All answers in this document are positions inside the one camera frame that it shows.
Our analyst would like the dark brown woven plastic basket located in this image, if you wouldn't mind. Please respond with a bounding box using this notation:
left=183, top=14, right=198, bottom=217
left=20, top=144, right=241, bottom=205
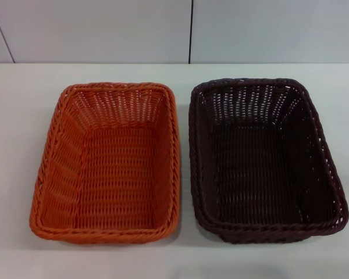
left=188, top=77, right=349, bottom=244

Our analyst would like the orange woven plastic basket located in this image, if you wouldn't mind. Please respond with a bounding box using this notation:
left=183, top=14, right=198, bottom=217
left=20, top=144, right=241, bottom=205
left=28, top=82, right=183, bottom=236

